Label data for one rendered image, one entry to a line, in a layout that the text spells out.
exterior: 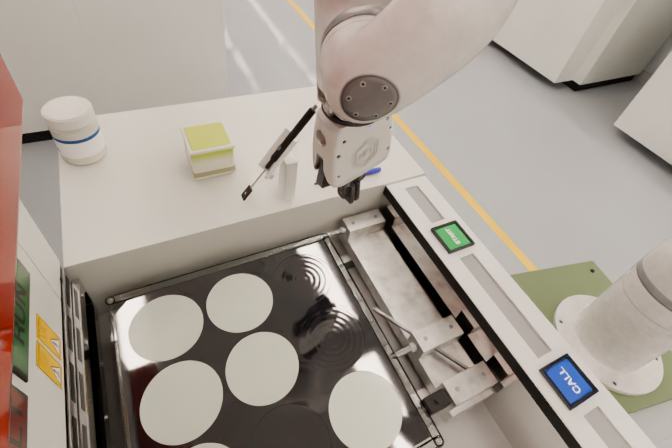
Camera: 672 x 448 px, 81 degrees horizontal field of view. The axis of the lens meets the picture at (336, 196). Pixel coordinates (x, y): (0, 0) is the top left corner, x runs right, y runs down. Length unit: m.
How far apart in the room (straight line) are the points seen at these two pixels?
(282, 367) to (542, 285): 0.57
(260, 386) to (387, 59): 0.46
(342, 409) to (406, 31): 0.48
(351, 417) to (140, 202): 0.46
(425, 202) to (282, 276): 0.30
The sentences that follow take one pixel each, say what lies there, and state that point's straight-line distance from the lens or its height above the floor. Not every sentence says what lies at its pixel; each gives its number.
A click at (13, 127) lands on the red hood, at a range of 0.42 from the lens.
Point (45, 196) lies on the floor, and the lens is 2.23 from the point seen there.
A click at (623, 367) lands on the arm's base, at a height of 0.86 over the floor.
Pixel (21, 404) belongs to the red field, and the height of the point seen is 1.09.
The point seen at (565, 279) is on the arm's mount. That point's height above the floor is 0.82.
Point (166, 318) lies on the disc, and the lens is 0.66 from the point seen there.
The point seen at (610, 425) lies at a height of 0.96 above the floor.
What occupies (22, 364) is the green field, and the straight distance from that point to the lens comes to 0.46.
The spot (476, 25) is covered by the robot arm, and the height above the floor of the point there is 1.37.
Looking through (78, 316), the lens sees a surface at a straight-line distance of 0.64.
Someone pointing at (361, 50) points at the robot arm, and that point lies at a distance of 0.31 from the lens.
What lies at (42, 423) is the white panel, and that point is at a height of 1.04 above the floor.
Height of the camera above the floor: 1.47
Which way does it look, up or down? 46 degrees down
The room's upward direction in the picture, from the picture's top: 12 degrees clockwise
